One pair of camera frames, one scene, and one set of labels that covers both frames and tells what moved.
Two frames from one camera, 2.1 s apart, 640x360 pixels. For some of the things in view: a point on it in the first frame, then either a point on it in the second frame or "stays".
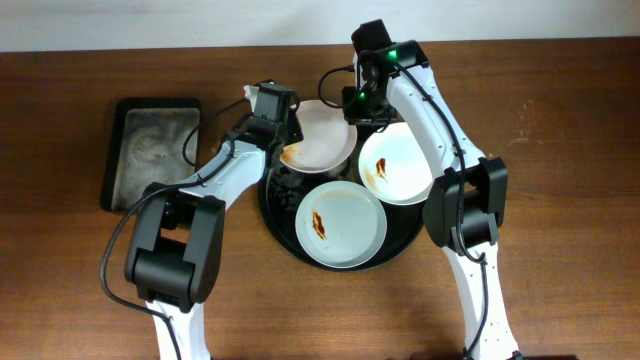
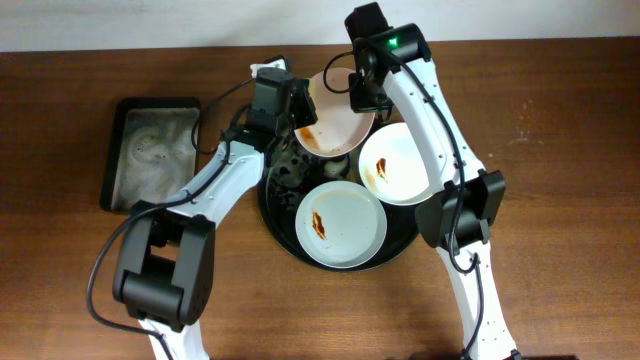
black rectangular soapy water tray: x=151 y=141 stays
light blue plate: x=341 y=224 stays
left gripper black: x=282 y=138 -> x=288 y=163
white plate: x=391 y=168 stays
